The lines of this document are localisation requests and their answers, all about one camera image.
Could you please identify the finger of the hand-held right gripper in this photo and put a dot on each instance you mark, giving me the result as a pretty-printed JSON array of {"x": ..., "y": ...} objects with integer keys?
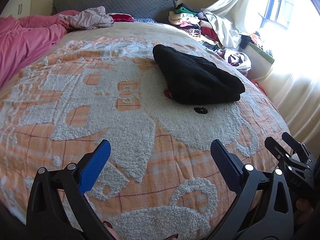
[
  {"x": 296, "y": 146},
  {"x": 278, "y": 151}
]

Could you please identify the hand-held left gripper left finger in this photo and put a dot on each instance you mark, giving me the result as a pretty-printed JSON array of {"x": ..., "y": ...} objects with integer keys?
[{"x": 96, "y": 161}]

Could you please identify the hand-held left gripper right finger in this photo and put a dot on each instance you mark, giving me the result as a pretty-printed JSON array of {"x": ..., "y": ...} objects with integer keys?
[{"x": 225, "y": 163}]

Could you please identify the black sweater with orange cuffs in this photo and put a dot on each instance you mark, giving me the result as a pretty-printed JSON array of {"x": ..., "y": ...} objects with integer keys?
[{"x": 195, "y": 80}]

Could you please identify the plastic bag of clothes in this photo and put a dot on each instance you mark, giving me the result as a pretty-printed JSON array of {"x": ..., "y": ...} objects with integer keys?
[{"x": 235, "y": 58}]

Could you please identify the dark clothes heap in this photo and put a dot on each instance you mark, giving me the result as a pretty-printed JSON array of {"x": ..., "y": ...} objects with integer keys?
[{"x": 250, "y": 40}]

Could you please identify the pile of mixed clothes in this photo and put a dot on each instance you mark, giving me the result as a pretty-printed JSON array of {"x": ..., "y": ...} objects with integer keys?
[{"x": 190, "y": 22}]

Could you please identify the person's right hand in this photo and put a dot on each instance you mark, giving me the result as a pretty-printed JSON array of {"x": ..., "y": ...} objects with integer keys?
[{"x": 303, "y": 203}]

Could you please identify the person's left hand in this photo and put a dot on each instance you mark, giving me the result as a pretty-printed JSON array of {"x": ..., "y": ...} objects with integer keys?
[{"x": 110, "y": 231}]

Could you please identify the orange and white fleece blanket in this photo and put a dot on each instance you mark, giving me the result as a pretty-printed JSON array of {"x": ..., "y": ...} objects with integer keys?
[{"x": 100, "y": 100}]

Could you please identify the white curtain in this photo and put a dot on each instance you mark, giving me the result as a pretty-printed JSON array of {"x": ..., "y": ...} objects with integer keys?
[{"x": 295, "y": 80}]

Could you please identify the red bag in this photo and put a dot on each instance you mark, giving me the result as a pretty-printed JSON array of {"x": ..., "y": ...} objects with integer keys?
[{"x": 256, "y": 83}]

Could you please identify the green edged white board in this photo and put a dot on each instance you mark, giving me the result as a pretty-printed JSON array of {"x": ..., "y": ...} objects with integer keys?
[{"x": 261, "y": 52}]

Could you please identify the pink duvet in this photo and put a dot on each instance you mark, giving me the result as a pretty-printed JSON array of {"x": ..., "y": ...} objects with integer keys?
[{"x": 27, "y": 37}]

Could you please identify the lilac crumpled garment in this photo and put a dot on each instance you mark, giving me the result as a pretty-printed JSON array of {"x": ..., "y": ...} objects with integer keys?
[{"x": 87, "y": 18}]

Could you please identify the window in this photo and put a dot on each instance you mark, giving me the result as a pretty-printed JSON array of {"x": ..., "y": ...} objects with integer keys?
[{"x": 282, "y": 2}]

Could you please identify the red garment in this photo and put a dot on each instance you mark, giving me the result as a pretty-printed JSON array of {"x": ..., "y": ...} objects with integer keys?
[{"x": 121, "y": 18}]

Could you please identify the blue patterned cloth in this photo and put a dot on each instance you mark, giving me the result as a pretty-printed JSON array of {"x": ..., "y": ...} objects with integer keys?
[{"x": 145, "y": 20}]

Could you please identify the grey quilted headboard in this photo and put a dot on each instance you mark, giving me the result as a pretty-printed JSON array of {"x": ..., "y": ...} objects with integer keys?
[{"x": 112, "y": 1}]

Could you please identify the cream wardrobe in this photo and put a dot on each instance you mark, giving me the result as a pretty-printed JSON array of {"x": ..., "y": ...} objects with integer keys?
[{"x": 15, "y": 7}]

